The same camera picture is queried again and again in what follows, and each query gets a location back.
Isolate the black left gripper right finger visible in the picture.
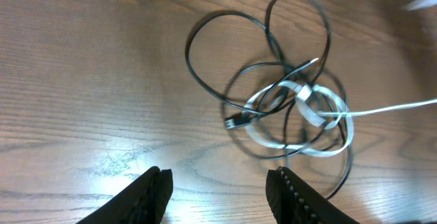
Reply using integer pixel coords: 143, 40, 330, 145
266, 167, 356, 224

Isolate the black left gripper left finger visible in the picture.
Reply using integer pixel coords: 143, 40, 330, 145
78, 166, 173, 224

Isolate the white USB cable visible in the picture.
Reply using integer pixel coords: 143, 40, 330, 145
242, 79, 437, 158

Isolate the thin black USB cable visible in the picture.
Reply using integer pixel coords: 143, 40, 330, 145
220, 57, 348, 160

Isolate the thick black USB cable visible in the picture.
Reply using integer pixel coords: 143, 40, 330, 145
185, 0, 353, 200

